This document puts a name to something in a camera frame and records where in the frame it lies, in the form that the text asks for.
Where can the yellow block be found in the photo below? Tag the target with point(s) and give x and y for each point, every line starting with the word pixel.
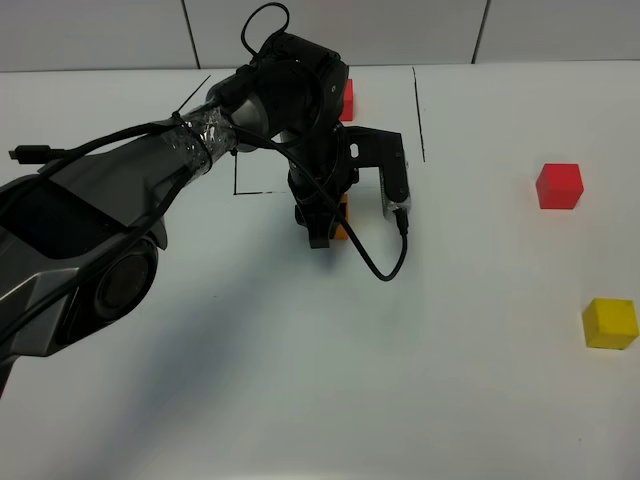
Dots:
pixel 610 323

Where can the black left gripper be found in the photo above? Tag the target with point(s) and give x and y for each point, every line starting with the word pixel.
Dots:
pixel 324 155

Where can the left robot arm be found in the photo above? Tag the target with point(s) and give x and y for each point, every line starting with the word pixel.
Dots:
pixel 80 238

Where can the red template block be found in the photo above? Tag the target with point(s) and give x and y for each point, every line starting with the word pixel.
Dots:
pixel 347 114

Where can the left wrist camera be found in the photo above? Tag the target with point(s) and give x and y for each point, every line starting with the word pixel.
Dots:
pixel 383 150

